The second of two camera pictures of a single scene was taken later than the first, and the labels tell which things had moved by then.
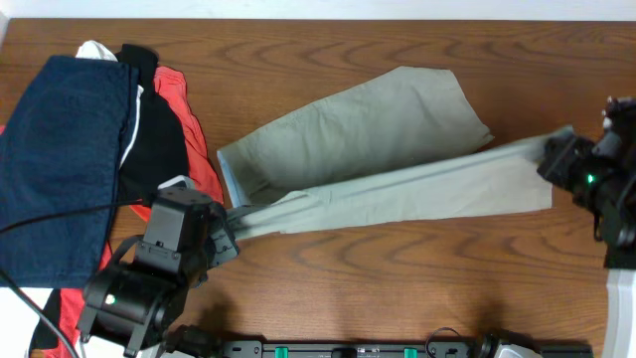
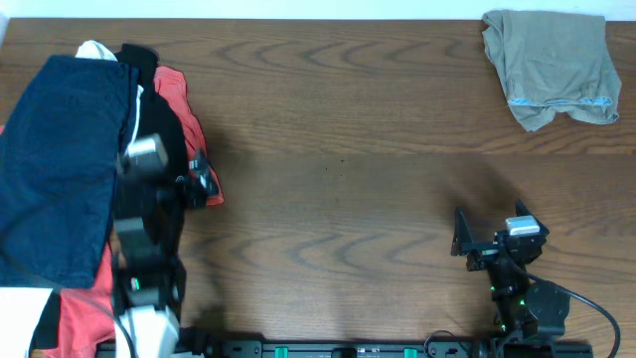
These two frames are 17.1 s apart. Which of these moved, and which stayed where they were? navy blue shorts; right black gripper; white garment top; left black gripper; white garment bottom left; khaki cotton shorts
Moved: left black gripper; khaki cotton shorts; right black gripper
Stayed: white garment bottom left; white garment top; navy blue shorts
